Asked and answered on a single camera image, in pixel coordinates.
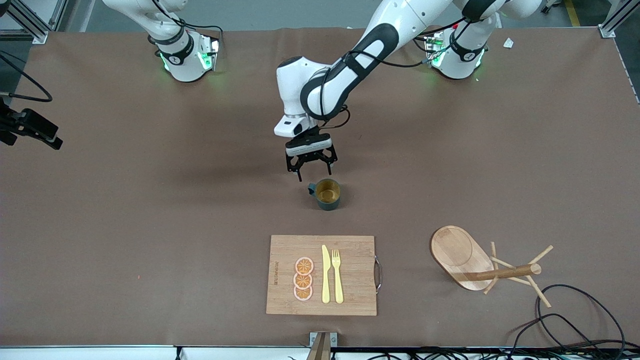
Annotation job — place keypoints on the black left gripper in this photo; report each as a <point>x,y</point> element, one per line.
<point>312,132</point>

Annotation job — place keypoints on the toy orange slice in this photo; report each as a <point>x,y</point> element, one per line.
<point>304,266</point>

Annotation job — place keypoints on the white paper scrap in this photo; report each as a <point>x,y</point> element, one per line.
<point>508,43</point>

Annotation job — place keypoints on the aluminium camera mount post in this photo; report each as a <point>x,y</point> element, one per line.
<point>320,350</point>

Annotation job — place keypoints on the yellow plastic knife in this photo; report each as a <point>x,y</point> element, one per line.
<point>326,280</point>

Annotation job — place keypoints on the green cup yellow inside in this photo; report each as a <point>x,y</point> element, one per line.
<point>328,191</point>

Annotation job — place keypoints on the yellow plastic fork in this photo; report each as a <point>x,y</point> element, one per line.
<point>338,285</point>

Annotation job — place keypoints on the bamboo cutting board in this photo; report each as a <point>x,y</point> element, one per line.
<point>355,270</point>

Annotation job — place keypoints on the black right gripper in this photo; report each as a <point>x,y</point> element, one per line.
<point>5,119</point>

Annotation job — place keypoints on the aluminium frame with diagonal brace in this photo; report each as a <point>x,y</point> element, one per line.
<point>40,36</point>

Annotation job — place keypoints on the aluminium frame post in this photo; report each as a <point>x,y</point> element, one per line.
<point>617,17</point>

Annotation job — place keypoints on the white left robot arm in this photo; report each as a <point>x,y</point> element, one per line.
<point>340,80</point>

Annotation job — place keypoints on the metal mounting bracket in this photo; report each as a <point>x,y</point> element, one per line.
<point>334,340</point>

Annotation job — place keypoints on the wooden cup rack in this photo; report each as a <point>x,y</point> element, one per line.
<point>455,252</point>

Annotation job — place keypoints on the brown table cover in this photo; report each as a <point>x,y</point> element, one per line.
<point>150,175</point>

